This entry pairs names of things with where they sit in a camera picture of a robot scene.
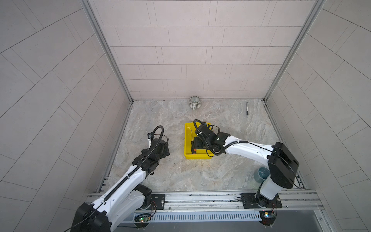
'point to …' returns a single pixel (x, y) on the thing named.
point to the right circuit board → (267, 217)
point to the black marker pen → (247, 112)
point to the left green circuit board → (142, 217)
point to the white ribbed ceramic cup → (194, 102)
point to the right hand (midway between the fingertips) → (195, 144)
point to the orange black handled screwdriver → (194, 151)
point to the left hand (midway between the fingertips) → (161, 146)
